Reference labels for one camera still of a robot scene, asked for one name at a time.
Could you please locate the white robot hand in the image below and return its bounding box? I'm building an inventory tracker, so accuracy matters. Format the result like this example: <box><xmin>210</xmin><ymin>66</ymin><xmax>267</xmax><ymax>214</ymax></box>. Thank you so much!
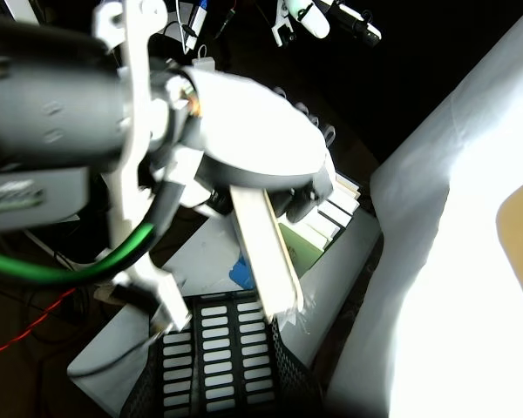
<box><xmin>285</xmin><ymin>0</ymin><xmax>383</xmax><ymax>48</ymax></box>
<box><xmin>185</xmin><ymin>67</ymin><xmax>339</xmax><ymax>223</ymax></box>

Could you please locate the tan paperback book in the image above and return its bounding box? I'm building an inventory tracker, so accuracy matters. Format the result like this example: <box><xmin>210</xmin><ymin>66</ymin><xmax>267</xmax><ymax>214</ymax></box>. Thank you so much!
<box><xmin>228</xmin><ymin>185</ymin><xmax>305</xmax><ymax>321</ymax></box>

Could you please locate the pale green book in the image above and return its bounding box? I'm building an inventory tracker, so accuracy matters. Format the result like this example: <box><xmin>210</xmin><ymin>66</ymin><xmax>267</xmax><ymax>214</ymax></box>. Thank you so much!
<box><xmin>277</xmin><ymin>217</ymin><xmax>332</xmax><ymax>280</ymax></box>

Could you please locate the cream spine book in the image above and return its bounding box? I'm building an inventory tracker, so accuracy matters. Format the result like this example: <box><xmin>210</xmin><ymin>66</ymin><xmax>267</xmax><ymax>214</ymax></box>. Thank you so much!
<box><xmin>334</xmin><ymin>172</ymin><xmax>362</xmax><ymax>195</ymax></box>

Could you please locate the white Fashionpedia book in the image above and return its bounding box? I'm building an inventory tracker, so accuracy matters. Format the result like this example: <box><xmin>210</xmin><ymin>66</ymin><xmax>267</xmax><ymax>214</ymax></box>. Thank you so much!
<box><xmin>330</xmin><ymin>180</ymin><xmax>361</xmax><ymax>210</ymax></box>

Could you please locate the black Let It Be book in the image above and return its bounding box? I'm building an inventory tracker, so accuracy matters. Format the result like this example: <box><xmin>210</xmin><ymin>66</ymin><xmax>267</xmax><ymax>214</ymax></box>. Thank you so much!
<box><xmin>320</xmin><ymin>195</ymin><xmax>354</xmax><ymax>230</ymax></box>

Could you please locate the clear plastic film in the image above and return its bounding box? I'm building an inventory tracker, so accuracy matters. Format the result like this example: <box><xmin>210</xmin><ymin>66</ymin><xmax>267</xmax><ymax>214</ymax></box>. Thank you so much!
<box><xmin>282</xmin><ymin>291</ymin><xmax>317</xmax><ymax>336</ymax></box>

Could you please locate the white backdrop cloth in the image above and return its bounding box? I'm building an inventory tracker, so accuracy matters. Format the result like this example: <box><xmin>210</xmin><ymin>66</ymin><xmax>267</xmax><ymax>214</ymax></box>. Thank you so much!
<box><xmin>326</xmin><ymin>0</ymin><xmax>523</xmax><ymax>418</ymax></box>

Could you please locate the black mesh file rack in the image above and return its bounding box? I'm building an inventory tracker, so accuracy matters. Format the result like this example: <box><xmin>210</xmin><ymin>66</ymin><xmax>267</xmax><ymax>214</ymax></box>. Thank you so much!
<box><xmin>119</xmin><ymin>293</ymin><xmax>328</xmax><ymax>418</ymax></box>

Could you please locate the white cable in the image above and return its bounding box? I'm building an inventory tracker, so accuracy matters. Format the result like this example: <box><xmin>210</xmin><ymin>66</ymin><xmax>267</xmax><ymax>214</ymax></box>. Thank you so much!
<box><xmin>173</xmin><ymin>0</ymin><xmax>210</xmax><ymax>55</ymax></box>

